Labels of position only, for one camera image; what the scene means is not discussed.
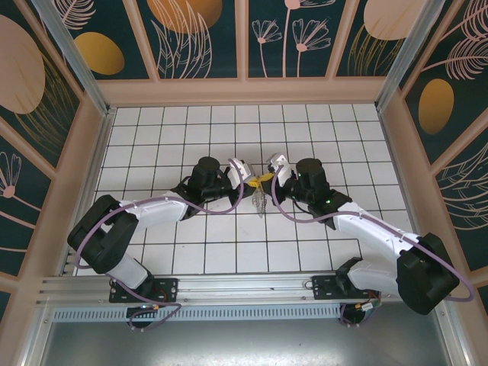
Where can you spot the grey metal sheet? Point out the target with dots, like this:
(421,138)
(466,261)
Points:
(244,343)

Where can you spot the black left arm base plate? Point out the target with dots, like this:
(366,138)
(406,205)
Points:
(167,289)

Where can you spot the aluminium table side rail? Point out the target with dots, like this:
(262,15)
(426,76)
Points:
(391,152)
(98,152)

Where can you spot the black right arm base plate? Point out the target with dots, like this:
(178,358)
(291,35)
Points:
(324,289)

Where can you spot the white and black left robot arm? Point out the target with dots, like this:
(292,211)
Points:
(129,270)

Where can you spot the aluminium frame post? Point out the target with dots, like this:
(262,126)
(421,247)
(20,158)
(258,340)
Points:
(411,49)
(71,49)

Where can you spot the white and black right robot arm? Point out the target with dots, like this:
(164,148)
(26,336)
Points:
(366,232)

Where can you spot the black round controller housing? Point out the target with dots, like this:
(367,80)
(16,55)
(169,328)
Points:
(356,316)
(139,318)

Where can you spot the aluminium mounting rail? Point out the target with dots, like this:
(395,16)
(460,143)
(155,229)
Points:
(244,289)

